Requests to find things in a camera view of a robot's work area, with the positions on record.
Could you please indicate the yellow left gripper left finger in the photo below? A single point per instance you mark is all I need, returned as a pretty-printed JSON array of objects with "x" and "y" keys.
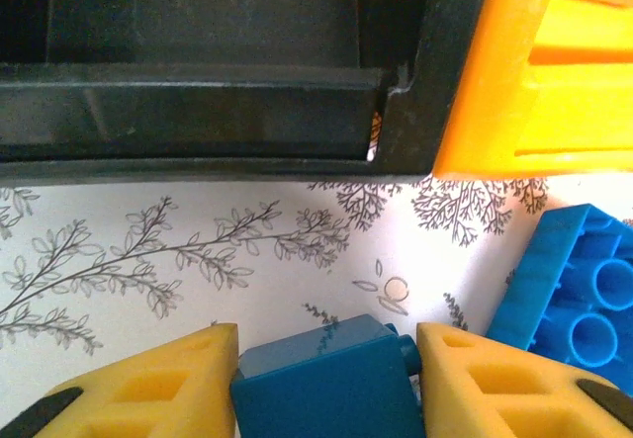
[{"x": 148, "y": 398}]

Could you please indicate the dark blue lego brick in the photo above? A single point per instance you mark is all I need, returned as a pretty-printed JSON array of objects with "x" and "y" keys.
[{"x": 321, "y": 393}]

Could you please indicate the yellow plastic bin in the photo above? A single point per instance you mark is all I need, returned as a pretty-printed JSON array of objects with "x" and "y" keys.
[{"x": 519, "y": 87}]

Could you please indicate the black plastic bin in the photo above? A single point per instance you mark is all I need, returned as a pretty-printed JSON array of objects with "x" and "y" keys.
[{"x": 198, "y": 112}]

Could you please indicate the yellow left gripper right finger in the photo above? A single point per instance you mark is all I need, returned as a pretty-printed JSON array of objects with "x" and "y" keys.
[{"x": 494, "y": 398}]

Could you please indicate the large light blue lego brick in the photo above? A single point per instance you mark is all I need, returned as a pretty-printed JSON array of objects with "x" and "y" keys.
[{"x": 559, "y": 270}]

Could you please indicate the floral patterned tablecloth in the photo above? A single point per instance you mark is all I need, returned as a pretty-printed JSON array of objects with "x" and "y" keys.
[{"x": 277, "y": 299}]

